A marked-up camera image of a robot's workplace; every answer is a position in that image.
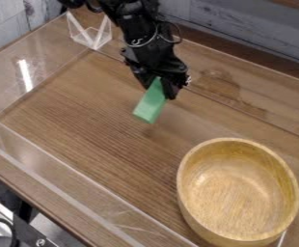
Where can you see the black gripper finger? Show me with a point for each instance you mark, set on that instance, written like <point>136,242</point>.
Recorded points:
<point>144,76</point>
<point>172,84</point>

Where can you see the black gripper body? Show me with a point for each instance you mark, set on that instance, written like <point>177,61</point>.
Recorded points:
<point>150,51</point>

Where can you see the green rectangular block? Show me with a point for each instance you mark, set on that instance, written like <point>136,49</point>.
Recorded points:
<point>150,104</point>

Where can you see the brown wooden bowl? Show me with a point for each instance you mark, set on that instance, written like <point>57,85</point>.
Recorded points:
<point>237,193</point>

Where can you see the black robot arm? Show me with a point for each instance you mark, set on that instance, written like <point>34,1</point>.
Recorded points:
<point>134,16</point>

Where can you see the clear acrylic corner bracket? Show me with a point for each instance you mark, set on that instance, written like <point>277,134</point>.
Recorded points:
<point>93,38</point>

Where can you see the clear acrylic tray wall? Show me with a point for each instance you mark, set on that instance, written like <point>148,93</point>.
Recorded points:
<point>94,167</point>

